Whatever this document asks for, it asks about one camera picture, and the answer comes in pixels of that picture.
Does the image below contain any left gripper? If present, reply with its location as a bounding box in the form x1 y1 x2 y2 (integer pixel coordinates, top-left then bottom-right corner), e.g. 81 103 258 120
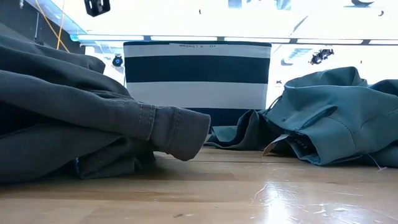
83 0 111 17

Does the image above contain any dark grey jacket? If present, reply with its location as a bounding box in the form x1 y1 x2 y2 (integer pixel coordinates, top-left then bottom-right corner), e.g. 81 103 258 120
0 33 212 184

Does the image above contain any grey-green hoodie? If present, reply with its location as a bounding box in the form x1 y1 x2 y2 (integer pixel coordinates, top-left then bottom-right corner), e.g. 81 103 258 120
206 66 398 169

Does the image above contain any navy white striped fabric basket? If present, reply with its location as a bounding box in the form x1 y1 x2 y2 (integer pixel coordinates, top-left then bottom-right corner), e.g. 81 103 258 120
123 40 272 128

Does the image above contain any white paper tag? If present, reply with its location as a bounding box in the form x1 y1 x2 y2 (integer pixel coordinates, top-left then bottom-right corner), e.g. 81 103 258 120
262 133 290 157

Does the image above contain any black background device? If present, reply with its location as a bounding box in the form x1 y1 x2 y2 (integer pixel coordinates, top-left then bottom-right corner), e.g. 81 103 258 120
309 48 335 65

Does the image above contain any yellow cable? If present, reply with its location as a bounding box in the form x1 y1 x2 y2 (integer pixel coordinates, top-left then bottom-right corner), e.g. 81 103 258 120
33 0 71 54

